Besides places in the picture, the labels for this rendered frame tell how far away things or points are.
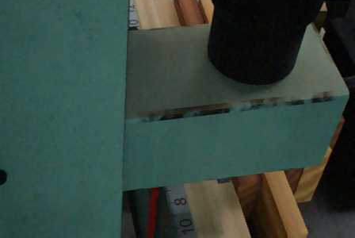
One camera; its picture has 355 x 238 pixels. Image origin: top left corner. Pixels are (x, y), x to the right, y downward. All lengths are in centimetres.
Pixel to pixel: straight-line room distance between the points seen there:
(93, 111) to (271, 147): 15
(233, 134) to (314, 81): 5
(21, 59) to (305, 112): 18
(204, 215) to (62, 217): 14
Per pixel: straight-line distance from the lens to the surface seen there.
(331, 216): 54
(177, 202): 45
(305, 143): 41
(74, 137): 30
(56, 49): 25
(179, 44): 39
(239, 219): 47
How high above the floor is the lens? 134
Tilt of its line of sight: 49 degrees down
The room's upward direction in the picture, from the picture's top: 7 degrees clockwise
